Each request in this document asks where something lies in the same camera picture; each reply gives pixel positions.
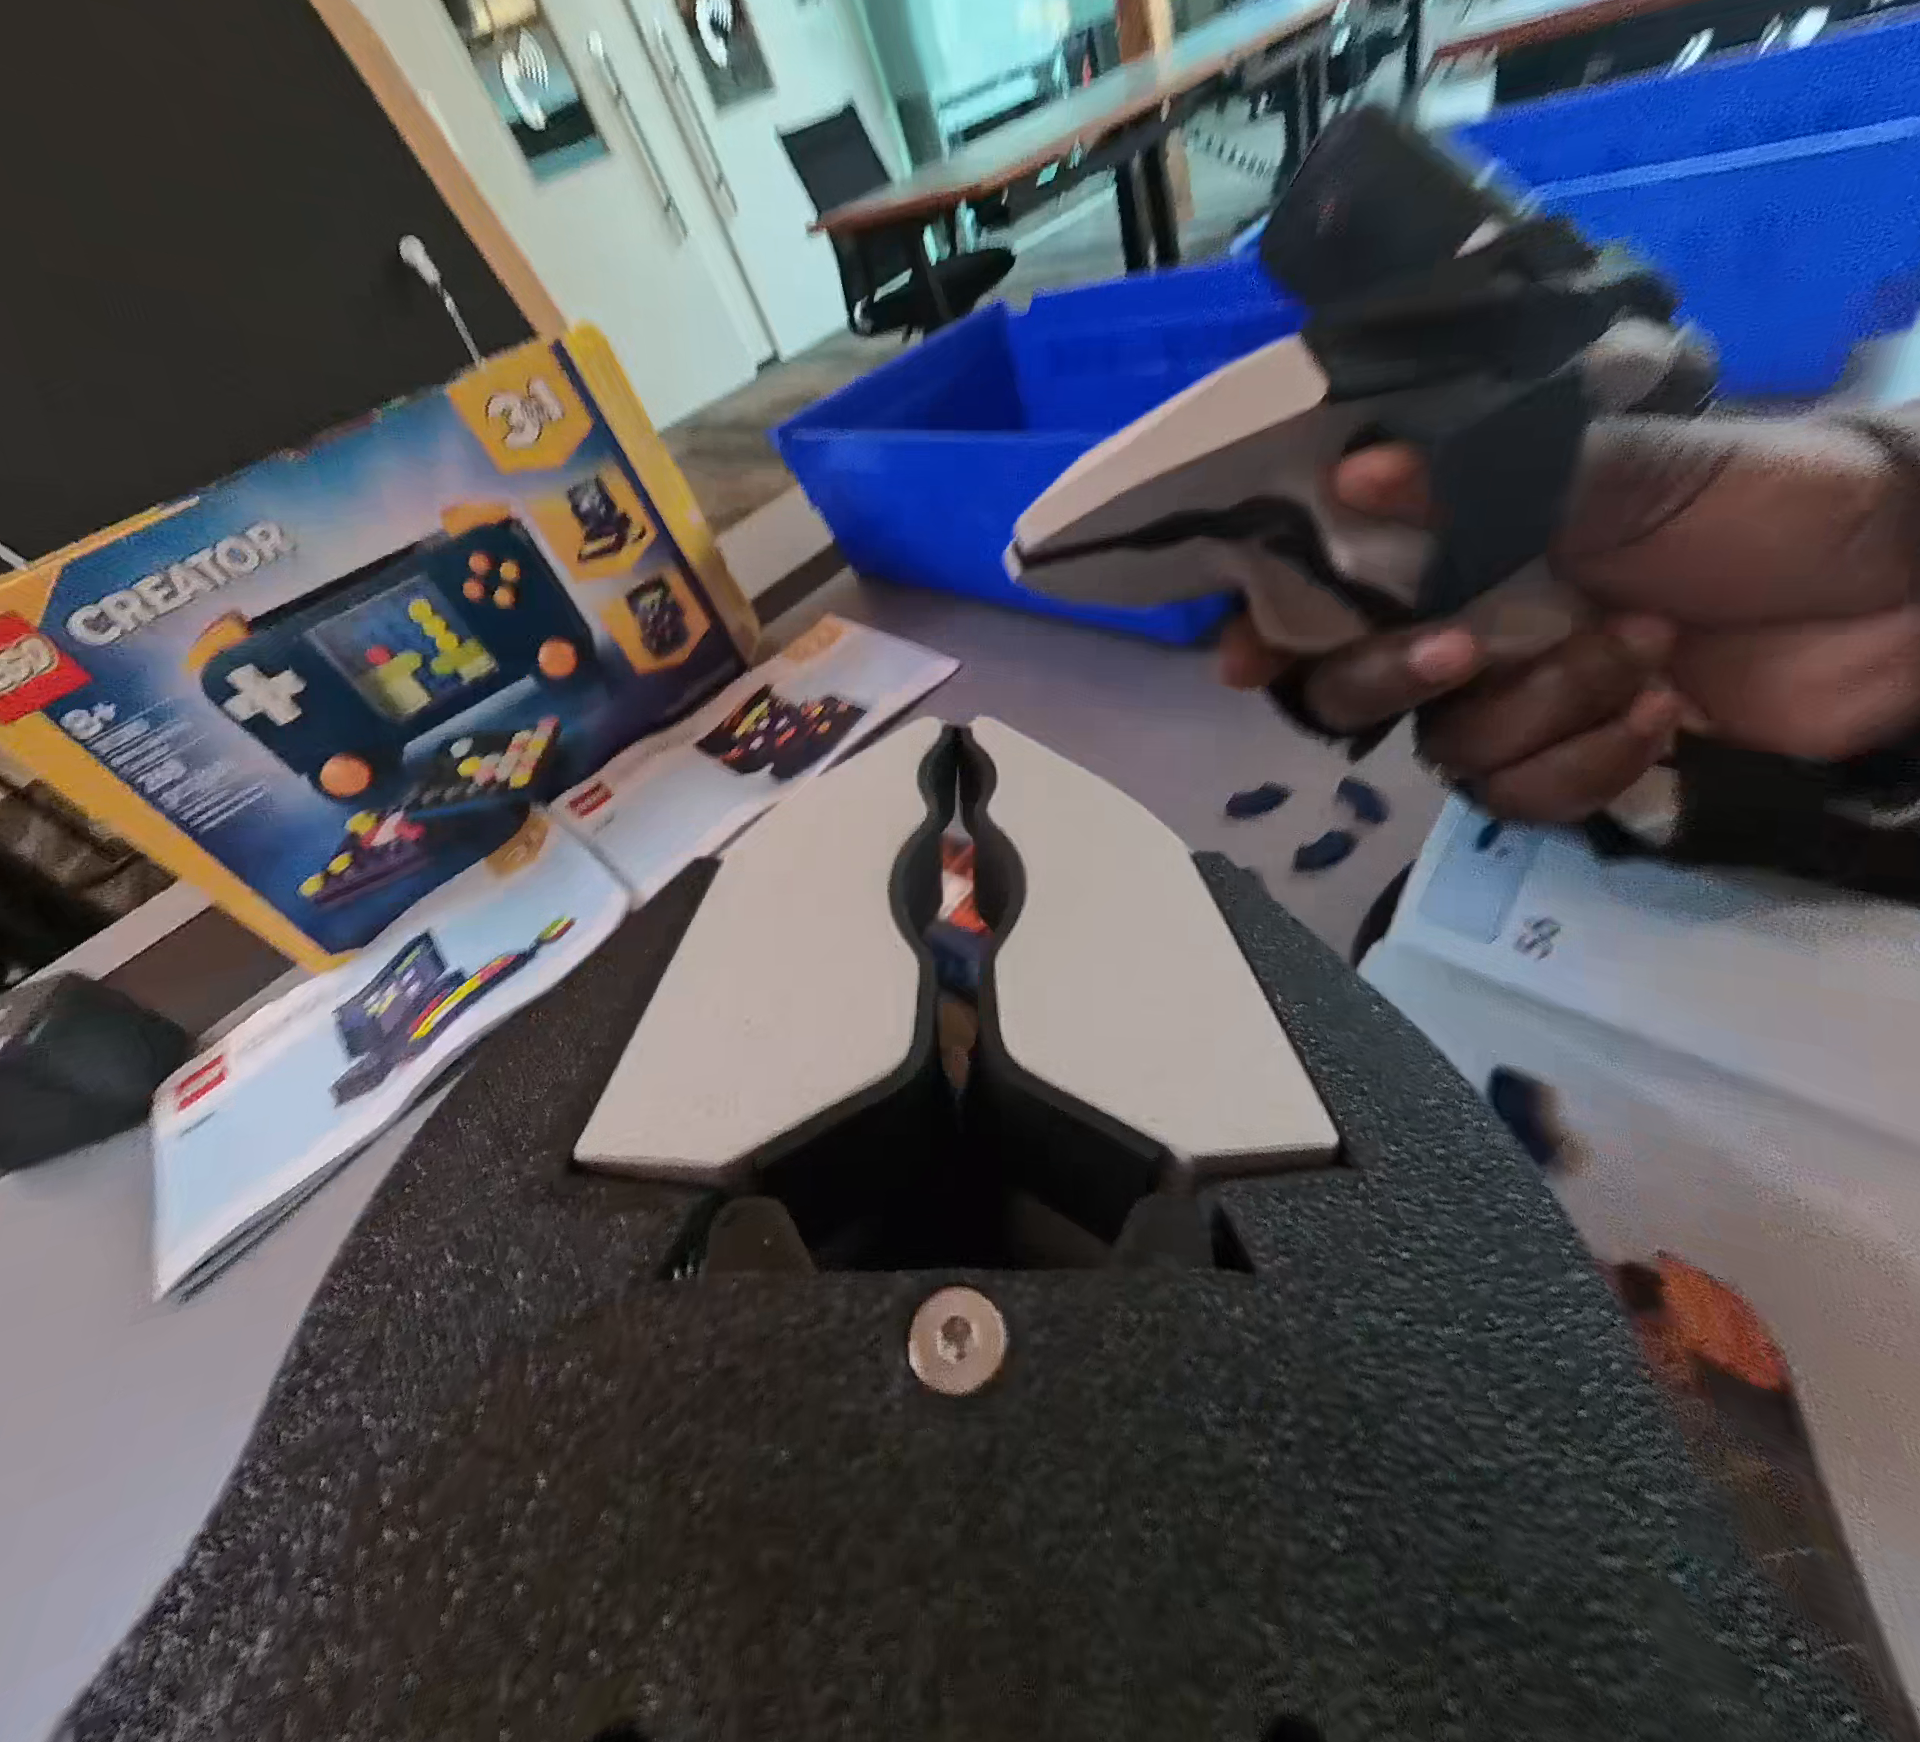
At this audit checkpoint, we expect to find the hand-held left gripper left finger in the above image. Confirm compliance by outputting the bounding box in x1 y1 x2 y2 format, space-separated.
572 717 964 1187

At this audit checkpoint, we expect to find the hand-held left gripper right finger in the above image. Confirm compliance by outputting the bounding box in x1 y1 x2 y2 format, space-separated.
963 717 1343 1173

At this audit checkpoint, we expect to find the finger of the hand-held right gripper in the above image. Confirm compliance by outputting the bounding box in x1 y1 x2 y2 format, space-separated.
1005 501 1323 609
1001 334 1336 566

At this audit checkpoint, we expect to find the blue and orange brick model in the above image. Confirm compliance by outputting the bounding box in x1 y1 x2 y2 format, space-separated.
918 830 1003 1031

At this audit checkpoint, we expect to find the person's right forearm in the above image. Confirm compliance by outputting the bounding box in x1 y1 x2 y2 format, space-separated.
1664 399 1920 906

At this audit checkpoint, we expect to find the person's right hand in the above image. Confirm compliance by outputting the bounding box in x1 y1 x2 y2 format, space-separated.
1216 414 1920 833

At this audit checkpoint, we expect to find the thin booklet with arcade model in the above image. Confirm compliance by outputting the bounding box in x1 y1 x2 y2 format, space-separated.
548 613 963 906

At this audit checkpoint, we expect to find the long wooden table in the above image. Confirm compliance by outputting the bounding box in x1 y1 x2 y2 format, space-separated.
811 0 1527 274

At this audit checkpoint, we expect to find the blue plastic bin with tag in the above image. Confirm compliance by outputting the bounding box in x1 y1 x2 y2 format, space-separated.
1447 7 1920 404

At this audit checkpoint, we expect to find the black office chair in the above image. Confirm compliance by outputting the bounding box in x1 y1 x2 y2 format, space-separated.
773 103 1019 342

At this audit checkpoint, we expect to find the white door with window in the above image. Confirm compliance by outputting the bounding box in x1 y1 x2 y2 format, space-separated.
548 0 784 380
300 0 706 423

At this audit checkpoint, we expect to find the thin booklet with blue model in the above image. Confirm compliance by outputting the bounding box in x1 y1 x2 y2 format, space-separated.
149 812 631 1304

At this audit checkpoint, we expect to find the open thick instruction booklet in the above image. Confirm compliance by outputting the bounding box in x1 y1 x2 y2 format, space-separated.
1353 794 1920 1691

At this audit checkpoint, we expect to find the yellow and blue toy box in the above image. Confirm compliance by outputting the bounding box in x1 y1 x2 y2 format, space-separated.
0 322 763 973

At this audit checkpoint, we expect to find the black box-shaped case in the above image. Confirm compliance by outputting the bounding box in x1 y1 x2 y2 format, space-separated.
0 969 196 1173

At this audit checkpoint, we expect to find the white cable hook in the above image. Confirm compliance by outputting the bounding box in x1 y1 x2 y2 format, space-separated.
394 234 485 366

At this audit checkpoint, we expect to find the black wall panel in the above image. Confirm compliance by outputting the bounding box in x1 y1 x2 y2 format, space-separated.
0 0 538 561

